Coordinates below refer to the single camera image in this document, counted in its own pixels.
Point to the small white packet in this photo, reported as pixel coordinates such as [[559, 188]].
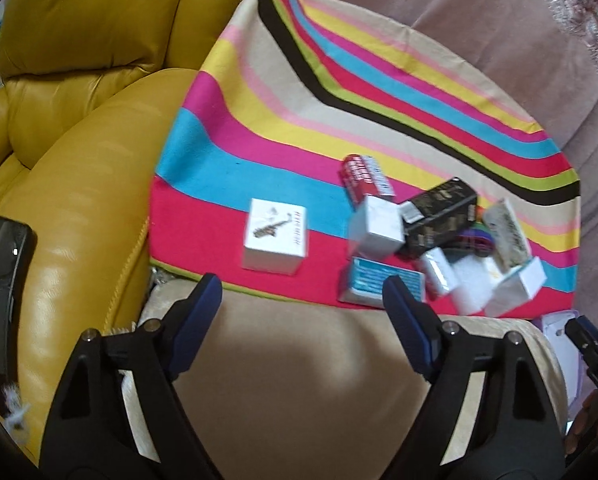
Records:
[[439, 270]]

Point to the red box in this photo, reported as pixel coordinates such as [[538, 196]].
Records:
[[364, 177]]

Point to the plain white cube box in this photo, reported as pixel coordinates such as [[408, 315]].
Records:
[[376, 227]]

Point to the black box with gold print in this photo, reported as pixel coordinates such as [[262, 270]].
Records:
[[439, 215]]

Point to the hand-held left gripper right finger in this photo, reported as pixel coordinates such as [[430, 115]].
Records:
[[404, 310]]

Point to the striped colourful blanket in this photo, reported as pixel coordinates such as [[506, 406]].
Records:
[[279, 150]]

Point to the white and purple box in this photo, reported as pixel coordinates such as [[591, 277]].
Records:
[[559, 340]]

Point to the cream fluffy cushion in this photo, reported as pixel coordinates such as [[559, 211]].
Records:
[[304, 385]]

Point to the person's right hand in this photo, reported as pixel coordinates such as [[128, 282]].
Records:
[[581, 427]]

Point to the white box with patterned print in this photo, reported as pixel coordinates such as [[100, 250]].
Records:
[[506, 232]]

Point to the white fringe tuft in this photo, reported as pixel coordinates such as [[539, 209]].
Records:
[[15, 410]]

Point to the yellow leather armchair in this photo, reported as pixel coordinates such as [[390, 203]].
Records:
[[79, 160]]

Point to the white box with saxophone print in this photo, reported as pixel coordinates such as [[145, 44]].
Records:
[[274, 235]]

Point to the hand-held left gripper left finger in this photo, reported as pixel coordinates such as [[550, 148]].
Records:
[[205, 305]]

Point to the pink fabric sofa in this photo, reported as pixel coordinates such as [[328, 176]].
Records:
[[479, 10]]

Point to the box with blue label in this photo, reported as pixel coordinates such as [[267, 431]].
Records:
[[364, 280]]

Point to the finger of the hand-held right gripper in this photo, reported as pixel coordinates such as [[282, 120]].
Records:
[[591, 352]]

